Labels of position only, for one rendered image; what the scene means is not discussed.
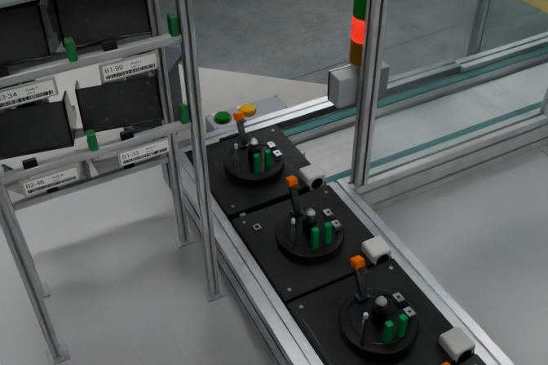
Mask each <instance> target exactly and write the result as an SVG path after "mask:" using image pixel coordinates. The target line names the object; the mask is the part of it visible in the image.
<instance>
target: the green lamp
mask: <svg viewBox="0 0 548 365"><path fill-rule="evenodd" d="M366 3H367V0H354V2H353V12H352V14H353V16H354V17H355V18H357V19H358V20H365V12H366Z"/></svg>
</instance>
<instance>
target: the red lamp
mask: <svg viewBox="0 0 548 365"><path fill-rule="evenodd" d="M364 30H365V21H364V20H358V19H357V18H355V17H354V16H353V15H352V23H351V39H352V41H354V42H356V43H359V44H363V39H364Z"/></svg>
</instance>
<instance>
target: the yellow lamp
mask: <svg viewBox="0 0 548 365"><path fill-rule="evenodd" d="M362 48H363V46H362V44H359V43H356V42H354V41H352V39H351V44H350V55H349V61H350V62H351V63H352V64H354V65H355V66H359V67H360V66H361V57H362Z"/></svg>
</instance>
